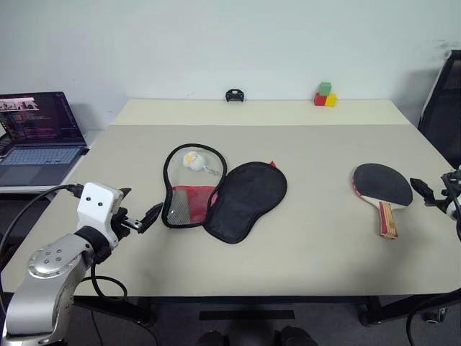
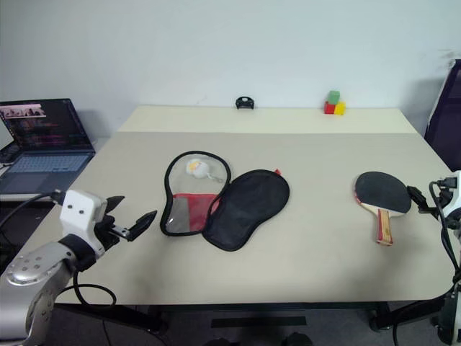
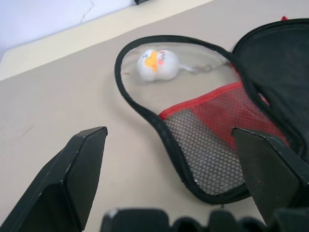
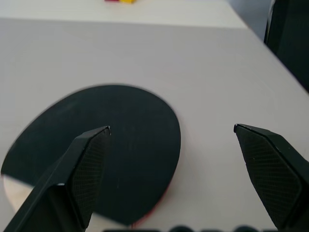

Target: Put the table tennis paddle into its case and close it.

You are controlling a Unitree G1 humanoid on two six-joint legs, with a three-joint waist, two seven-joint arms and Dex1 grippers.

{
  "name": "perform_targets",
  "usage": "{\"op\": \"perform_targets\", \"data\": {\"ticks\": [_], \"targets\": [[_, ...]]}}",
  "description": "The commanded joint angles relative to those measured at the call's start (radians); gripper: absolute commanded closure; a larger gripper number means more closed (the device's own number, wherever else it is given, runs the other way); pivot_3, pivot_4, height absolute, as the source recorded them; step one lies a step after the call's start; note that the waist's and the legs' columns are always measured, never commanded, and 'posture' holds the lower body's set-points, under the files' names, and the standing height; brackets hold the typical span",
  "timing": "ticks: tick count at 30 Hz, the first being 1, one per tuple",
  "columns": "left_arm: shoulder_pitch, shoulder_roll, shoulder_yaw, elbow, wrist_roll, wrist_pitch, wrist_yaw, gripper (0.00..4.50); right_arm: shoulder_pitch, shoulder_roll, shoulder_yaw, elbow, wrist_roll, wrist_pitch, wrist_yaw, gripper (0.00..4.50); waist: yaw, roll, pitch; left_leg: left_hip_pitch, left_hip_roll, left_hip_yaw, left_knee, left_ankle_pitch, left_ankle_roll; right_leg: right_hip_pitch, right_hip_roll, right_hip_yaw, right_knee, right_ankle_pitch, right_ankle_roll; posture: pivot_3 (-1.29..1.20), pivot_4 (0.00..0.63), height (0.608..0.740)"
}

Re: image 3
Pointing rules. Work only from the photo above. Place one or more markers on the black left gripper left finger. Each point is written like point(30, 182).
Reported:
point(60, 188)

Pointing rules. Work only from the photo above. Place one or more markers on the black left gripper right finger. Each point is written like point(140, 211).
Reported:
point(270, 169)

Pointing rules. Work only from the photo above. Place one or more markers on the black red mesh pouch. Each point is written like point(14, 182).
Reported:
point(272, 72)

